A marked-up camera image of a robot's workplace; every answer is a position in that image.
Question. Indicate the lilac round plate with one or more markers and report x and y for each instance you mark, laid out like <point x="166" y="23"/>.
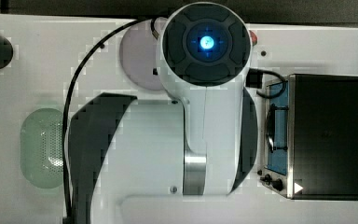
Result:
<point x="137" y="55"/>

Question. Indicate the black toaster oven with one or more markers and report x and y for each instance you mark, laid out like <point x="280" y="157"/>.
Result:
<point x="311" y="138"/>

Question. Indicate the green oval strainer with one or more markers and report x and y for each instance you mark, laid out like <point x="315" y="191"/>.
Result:
<point x="41" y="148"/>

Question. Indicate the red strawberry toy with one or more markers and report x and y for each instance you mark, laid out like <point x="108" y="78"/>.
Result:
<point x="253" y="38"/>

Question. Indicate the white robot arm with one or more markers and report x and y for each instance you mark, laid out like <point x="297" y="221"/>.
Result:
<point x="199" y="142"/>

